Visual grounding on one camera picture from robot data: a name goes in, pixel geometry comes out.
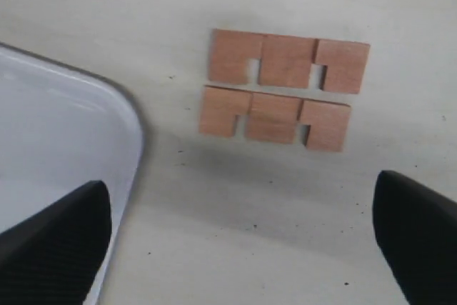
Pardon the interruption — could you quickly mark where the white plastic tray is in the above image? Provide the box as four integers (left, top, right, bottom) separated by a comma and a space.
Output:
1, 46, 144, 304

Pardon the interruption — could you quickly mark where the wooden notched piece two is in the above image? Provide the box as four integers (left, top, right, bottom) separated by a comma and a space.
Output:
199, 86, 351, 152

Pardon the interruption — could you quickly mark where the wooden notched piece four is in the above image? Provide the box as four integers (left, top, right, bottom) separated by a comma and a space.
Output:
209, 29, 371, 94

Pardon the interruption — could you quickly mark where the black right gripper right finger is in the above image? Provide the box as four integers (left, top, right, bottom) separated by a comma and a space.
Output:
372, 171, 456, 304

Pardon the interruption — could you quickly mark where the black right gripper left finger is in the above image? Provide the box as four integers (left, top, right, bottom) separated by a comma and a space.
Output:
1, 181, 111, 304

